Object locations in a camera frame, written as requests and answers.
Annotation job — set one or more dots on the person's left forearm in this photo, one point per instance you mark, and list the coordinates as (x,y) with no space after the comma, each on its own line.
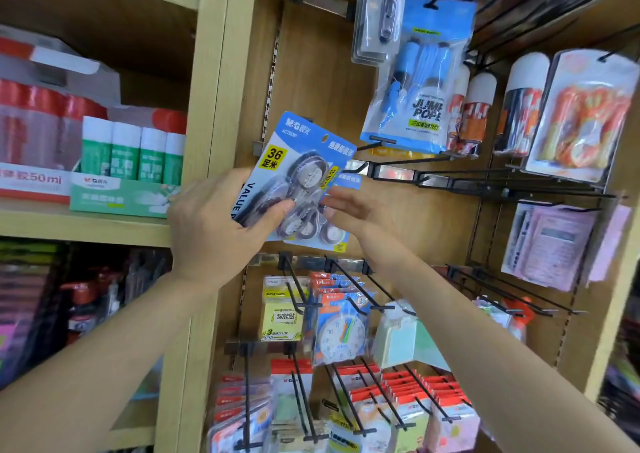
(100,367)

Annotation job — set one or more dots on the person's left hand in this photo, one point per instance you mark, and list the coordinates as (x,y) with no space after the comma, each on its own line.
(210,232)

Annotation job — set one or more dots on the blue correction tape packet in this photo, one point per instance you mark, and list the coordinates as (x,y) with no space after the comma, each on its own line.
(330,237)
(300,152)

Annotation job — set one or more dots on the toy clock packet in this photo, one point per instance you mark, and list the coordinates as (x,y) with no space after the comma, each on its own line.
(340,335)

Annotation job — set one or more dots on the pale green packet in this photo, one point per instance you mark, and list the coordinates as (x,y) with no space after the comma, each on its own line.
(400,337)

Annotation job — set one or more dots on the small white-capped orange tube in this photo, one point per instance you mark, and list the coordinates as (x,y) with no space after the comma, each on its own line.
(456,107)
(476,112)

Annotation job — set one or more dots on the plain pink packet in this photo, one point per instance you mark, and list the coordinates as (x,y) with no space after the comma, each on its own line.
(610,242)

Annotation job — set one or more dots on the green glue stick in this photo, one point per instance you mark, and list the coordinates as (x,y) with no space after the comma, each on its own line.
(96,147)
(152,156)
(125,151)
(175,160)

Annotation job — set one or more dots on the person's left thumb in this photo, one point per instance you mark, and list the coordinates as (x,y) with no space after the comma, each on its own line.
(272,217)

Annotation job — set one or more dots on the person's right hand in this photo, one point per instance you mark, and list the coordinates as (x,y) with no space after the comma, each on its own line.
(370,222)

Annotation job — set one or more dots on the pink calculator packet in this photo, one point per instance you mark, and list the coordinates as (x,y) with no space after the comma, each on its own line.
(550,242)

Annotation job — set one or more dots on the grey cardboard box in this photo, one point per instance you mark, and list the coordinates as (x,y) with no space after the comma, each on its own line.
(60,67)

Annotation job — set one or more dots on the person's right thumb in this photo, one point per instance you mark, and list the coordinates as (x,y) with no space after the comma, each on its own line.
(337,216)

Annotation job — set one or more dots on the red stapler packets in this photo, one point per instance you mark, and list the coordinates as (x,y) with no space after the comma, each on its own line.
(90,302)

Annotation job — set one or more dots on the red and white glue carton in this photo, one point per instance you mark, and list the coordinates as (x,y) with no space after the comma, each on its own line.
(32,182)

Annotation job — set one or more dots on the red-topped green pad packet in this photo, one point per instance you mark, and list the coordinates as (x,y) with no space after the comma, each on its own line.
(287,397)

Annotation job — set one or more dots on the group of red-topped note packets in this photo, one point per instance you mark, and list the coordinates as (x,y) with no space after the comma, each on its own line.
(425,407)

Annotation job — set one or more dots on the row of black display hooks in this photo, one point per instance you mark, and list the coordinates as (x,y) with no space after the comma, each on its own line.
(500,187)

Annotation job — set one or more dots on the wooden shelf unit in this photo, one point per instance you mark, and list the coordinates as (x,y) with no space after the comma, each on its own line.
(215,67)

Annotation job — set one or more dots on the clear nail clipper packet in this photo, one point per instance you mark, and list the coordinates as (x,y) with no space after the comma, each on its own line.
(382,12)

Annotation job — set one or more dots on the stack of orange-topped packets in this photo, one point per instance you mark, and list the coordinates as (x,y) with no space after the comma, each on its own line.
(332,285)

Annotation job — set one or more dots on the small packet with red item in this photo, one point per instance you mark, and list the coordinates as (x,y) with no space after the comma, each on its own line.
(505,315)

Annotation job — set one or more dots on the row of red-capped glue bottles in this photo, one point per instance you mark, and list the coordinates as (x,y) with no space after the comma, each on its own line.
(35,122)

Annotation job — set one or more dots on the yellow sticky notes packet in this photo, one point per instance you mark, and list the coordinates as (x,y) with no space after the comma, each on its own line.
(281,312)

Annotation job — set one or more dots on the green glue stick display box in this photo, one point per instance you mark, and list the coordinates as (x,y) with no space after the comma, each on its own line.
(120,197)

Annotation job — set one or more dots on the person's right forearm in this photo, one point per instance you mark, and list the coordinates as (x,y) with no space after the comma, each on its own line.
(490,367)

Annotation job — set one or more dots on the stack of dark folders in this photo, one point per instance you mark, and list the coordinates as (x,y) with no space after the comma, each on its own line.
(25,307)

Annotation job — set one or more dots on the stack of clear red-label packets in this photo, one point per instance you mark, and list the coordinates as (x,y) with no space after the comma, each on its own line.
(235,412)

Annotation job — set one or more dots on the large white-capped printed tube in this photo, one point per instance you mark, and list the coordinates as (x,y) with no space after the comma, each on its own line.
(522,102)

